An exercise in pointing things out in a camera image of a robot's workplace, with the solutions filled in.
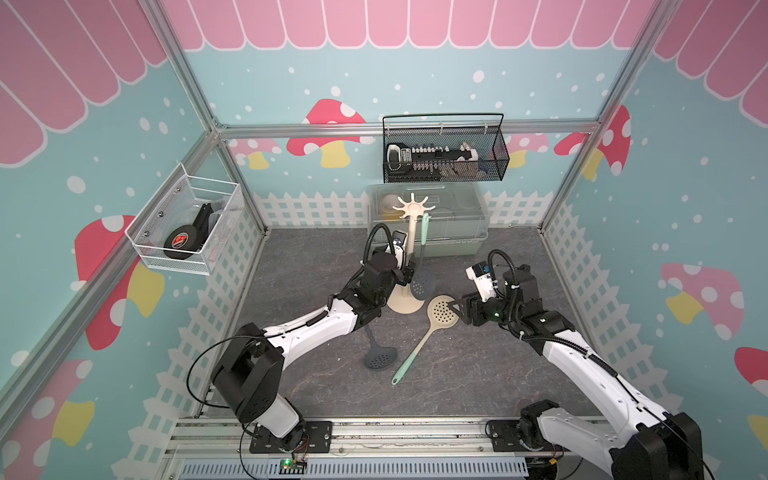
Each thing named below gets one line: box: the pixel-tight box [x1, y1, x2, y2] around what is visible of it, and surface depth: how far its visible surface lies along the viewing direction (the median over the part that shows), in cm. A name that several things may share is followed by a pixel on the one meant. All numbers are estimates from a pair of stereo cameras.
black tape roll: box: [163, 203, 214, 259], surface depth 71 cm
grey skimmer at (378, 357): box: [363, 324, 398, 371], surface depth 87 cm
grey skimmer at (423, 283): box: [410, 212, 436, 300], surface depth 89 cm
